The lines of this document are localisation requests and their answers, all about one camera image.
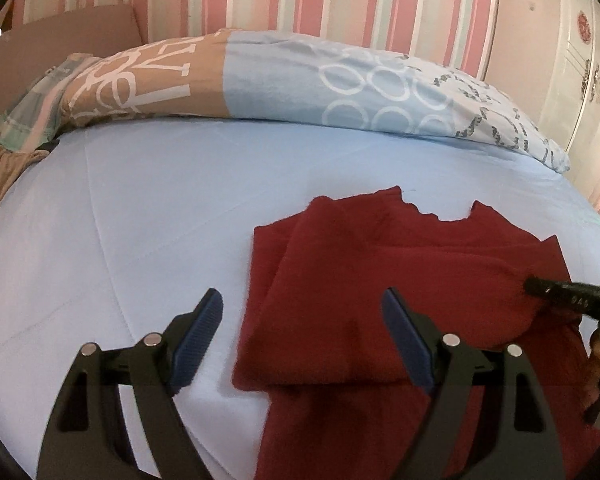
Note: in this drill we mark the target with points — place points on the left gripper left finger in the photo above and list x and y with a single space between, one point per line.
86 435

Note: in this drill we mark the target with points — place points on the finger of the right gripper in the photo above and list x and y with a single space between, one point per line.
577 296

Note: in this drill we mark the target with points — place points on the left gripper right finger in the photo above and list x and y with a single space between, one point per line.
488 403

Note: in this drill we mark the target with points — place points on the dark red knit garment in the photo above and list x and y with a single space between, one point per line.
347 396

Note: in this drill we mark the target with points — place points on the white wardrobe with floral decals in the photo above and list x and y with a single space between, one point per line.
571 113

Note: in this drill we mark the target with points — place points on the light blue quilted bedspread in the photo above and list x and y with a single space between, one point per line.
126 225

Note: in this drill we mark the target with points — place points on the plaid pastel pillow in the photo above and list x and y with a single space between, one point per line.
35 117

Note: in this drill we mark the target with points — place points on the brown upholstered headboard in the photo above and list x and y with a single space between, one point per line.
28 51

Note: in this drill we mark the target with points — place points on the blue and tan patterned duvet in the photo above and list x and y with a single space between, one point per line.
288 77

